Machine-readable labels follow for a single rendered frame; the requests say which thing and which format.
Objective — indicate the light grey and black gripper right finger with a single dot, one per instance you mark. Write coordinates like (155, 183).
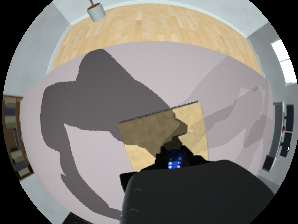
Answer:
(189, 159)

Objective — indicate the blue die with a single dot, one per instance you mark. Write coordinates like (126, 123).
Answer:
(175, 158)

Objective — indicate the tan square mat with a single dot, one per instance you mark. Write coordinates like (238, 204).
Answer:
(143, 137)

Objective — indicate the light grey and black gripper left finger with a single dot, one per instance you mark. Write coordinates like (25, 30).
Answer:
(161, 162)

